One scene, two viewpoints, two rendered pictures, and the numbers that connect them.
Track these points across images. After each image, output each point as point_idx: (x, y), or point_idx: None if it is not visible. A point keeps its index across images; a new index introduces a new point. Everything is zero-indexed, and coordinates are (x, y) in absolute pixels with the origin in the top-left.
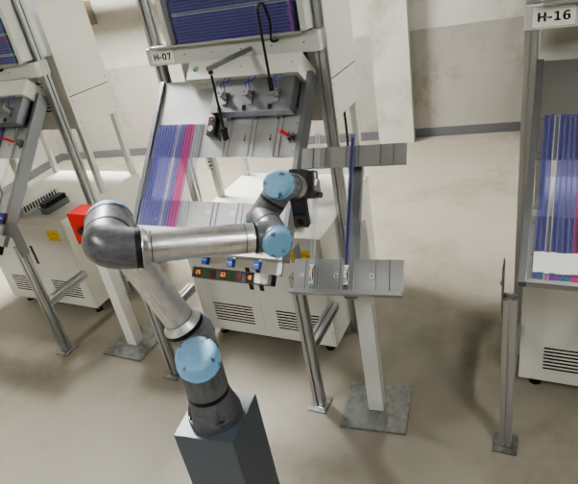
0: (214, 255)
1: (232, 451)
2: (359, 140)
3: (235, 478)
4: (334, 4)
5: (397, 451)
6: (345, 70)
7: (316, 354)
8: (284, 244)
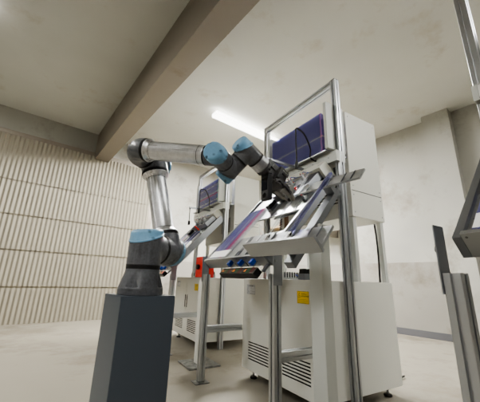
0: (178, 156)
1: (118, 308)
2: (383, 252)
3: (111, 348)
4: (361, 156)
5: None
6: (368, 195)
7: (279, 368)
8: (215, 149)
